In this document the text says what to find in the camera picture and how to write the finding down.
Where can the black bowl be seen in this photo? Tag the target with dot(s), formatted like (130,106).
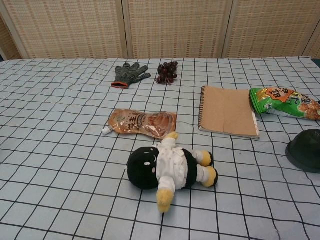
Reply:
(306,152)

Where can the orange spouted sauce pouch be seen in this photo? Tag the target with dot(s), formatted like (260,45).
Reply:
(142,122)

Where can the dark red grape bunch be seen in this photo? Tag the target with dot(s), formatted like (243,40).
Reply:
(167,71)

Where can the black plush doll white shirt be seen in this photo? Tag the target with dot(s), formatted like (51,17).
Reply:
(145,167)

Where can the grey knit work glove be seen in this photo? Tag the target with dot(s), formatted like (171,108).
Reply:
(127,73)

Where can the brown spiral notebook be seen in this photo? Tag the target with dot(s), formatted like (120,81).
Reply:
(226,112)

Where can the bamboo folding screen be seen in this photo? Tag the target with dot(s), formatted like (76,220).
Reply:
(175,27)

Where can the blue white checkered tablecloth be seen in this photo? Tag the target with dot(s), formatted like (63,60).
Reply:
(62,160)

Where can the green snack bag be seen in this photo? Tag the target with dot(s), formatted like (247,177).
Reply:
(280,102)

